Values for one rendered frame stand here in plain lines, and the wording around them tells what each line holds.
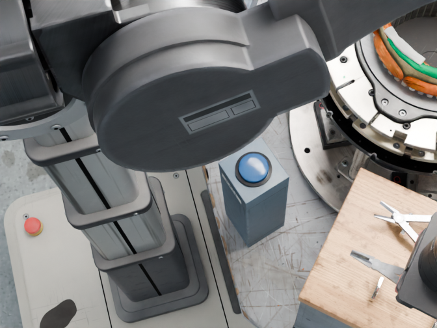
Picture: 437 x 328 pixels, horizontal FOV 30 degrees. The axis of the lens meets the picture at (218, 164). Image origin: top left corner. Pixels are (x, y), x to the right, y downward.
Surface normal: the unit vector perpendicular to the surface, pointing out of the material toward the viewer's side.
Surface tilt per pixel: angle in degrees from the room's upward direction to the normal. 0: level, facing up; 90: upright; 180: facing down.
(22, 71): 58
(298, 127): 0
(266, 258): 0
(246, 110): 81
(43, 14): 9
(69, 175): 90
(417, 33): 0
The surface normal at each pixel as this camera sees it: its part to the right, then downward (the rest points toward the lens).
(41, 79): 0.22, 0.68
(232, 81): 0.25, 0.85
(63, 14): -0.09, -0.47
